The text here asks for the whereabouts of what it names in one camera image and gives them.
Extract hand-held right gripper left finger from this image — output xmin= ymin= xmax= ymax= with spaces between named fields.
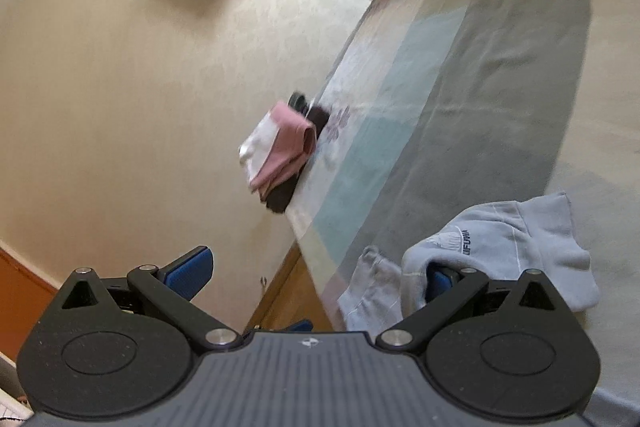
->
xmin=60 ymin=246 xmax=242 ymax=351

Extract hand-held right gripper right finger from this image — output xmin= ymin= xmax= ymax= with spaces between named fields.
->
xmin=375 ymin=264 xmax=558 ymax=351

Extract grey-blue pants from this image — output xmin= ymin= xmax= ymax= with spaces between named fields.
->
xmin=337 ymin=193 xmax=601 ymax=334

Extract folded pink white clothes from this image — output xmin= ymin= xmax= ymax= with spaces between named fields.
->
xmin=238 ymin=102 xmax=319 ymax=196

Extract dark clothing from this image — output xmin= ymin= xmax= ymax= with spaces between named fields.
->
xmin=264 ymin=91 xmax=332 ymax=215

